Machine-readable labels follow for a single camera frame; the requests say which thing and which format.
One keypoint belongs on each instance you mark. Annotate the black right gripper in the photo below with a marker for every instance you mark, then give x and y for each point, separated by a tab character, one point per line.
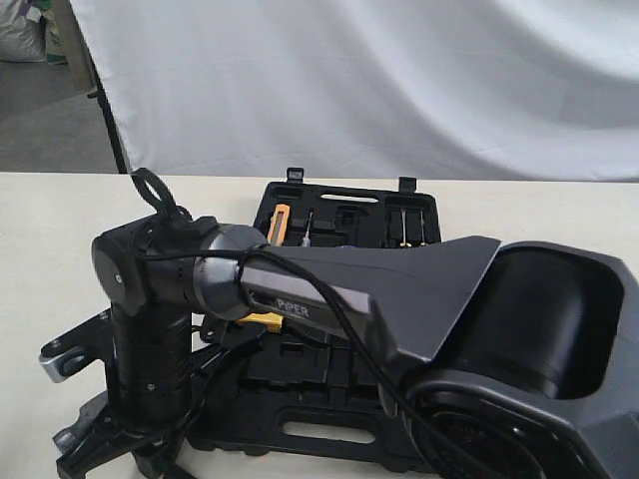
104	431

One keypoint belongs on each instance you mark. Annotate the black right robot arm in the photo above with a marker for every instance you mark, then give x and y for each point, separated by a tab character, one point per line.
502	360

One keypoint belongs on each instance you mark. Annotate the black plastic tool case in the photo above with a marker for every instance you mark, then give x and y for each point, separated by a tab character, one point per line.
304	391

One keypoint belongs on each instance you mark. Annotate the yellow tape measure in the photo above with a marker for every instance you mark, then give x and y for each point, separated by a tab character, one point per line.
271	321

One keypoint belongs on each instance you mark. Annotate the orange utility knife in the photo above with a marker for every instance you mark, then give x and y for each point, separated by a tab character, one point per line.
279	224

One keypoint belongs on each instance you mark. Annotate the clear test pen screwdriver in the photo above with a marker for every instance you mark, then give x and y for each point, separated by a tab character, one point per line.
306	239

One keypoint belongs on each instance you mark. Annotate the yellow black screwdriver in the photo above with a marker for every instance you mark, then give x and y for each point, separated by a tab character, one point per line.
396	229
423	237

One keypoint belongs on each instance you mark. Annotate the black backdrop stand pole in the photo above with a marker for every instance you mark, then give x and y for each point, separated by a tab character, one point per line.
98	93

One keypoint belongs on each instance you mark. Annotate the green white bag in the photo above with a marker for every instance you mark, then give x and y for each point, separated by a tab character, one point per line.
55	54

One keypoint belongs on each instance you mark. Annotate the white sack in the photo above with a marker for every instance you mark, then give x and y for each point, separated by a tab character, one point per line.
22	38

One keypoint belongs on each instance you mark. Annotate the white backdrop cloth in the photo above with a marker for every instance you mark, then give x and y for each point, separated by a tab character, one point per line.
455	90

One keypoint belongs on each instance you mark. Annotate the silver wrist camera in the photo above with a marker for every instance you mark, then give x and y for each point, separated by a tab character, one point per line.
69	353

